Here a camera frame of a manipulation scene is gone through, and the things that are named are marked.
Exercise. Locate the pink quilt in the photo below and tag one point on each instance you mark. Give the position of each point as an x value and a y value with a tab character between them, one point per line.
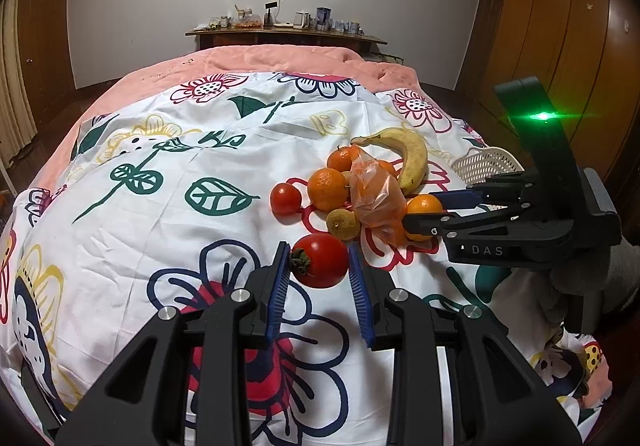
156	78

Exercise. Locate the wooden door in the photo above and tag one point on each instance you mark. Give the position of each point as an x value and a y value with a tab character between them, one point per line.
45	57

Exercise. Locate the large red tomato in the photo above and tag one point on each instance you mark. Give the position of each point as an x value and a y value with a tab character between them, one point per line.
319	261

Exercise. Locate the small red tomato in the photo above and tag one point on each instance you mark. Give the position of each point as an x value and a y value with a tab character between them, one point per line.
285	200

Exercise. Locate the grey gloved hand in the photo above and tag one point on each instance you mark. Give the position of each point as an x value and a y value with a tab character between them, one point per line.
612	275

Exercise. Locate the glass kettle on desk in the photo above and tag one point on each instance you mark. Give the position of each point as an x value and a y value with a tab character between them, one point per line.
302	20

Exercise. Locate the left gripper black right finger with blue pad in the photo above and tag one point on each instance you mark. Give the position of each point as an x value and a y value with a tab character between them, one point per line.
452	369

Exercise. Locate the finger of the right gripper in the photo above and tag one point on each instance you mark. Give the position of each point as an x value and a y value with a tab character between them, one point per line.
458	199
440	224

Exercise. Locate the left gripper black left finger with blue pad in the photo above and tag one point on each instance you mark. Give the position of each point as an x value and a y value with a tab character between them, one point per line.
140	399

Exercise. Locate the black tracker mount green light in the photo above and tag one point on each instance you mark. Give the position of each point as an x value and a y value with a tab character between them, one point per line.
538	125

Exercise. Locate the wooden desk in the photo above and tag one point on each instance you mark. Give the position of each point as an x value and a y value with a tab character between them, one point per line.
220	37

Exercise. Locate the wooden wardrobe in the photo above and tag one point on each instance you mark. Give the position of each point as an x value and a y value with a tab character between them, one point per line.
584	52

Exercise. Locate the orange plastic snack bag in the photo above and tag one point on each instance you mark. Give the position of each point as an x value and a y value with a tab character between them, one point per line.
377	200

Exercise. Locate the white floral bed sheet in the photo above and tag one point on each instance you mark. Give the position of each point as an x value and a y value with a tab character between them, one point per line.
166	202

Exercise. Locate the yellow-green lime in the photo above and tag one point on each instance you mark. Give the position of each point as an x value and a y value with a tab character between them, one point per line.
343	224

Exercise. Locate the large orange mandarin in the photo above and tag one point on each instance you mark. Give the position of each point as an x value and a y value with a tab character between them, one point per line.
327	189

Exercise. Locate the white plastic basket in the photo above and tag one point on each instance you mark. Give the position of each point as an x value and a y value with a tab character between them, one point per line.
481	163

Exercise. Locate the yellow banana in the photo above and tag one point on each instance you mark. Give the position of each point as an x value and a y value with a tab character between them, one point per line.
412	148

